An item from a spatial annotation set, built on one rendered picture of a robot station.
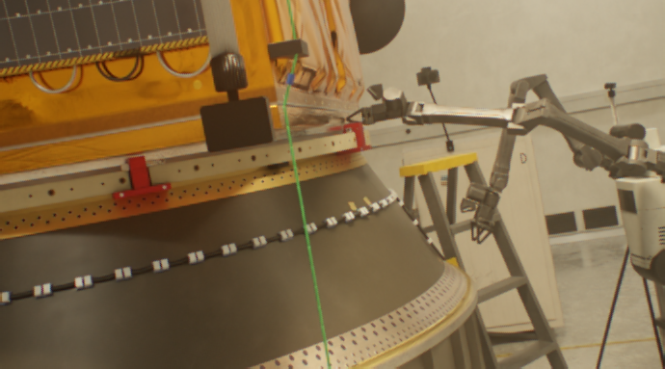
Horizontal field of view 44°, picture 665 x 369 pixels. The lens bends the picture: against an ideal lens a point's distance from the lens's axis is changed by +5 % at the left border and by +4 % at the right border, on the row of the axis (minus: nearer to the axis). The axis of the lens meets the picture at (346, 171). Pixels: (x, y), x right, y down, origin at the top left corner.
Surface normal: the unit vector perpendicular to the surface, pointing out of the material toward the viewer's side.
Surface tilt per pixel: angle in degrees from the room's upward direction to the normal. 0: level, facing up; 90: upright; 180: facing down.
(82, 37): 90
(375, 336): 43
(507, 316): 90
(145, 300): 62
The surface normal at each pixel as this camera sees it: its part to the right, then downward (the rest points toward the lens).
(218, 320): 0.31, -0.49
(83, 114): -0.10, 0.12
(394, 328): 0.40, -0.79
